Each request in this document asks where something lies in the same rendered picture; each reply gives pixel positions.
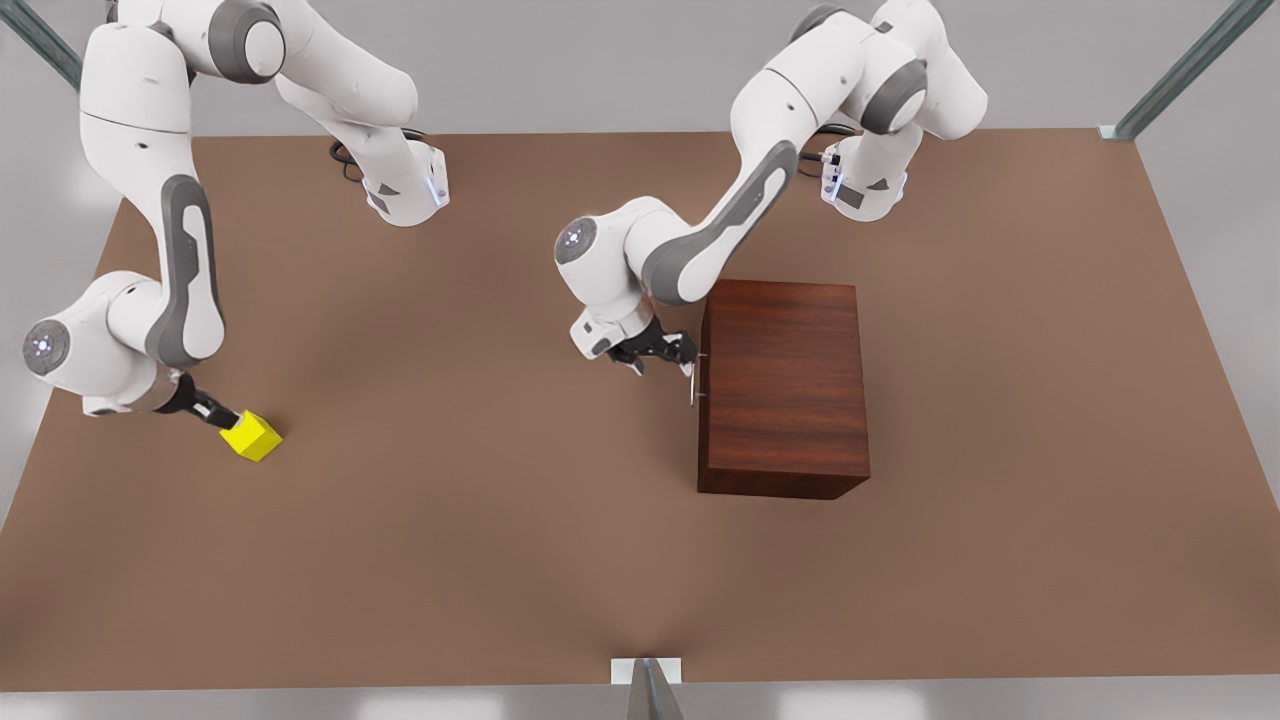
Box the silver frame post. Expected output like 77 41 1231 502
1097 0 1276 142
0 0 84 91
611 657 684 720

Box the black cable loop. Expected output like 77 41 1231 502
329 128 429 185
796 122 859 181

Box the yellow cube block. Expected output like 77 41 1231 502
220 410 284 463

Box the dark wooden drawer cabinet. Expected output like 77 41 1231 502
697 279 872 501

